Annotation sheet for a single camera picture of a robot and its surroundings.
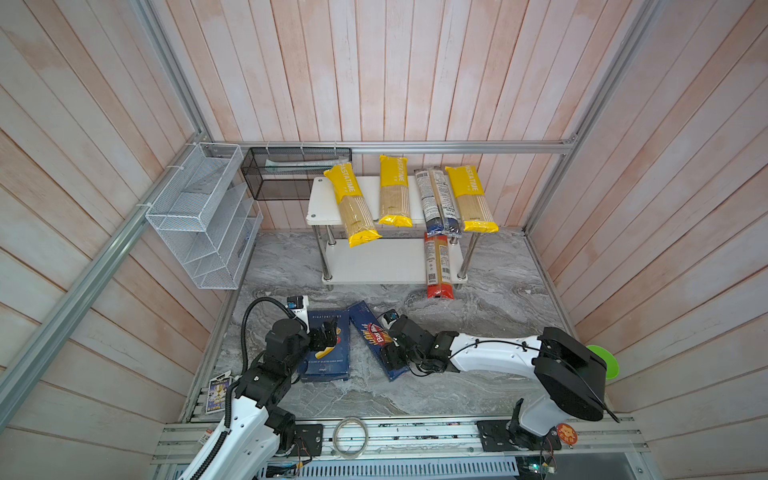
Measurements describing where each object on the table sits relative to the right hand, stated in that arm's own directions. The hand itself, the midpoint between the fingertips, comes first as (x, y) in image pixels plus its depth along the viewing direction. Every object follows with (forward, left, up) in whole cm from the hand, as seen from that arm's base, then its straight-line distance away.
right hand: (387, 349), depth 86 cm
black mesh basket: (+54, +37, +23) cm, 69 cm away
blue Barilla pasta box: (-6, +15, +4) cm, 17 cm away
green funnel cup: (-7, -54, +12) cm, 56 cm away
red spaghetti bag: (+27, -17, +6) cm, 32 cm away
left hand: (+2, +18, +11) cm, 21 cm away
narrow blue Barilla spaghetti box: (+7, +6, +1) cm, 9 cm away
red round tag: (-19, -46, -4) cm, 50 cm away
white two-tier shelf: (+33, -3, +2) cm, 34 cm away
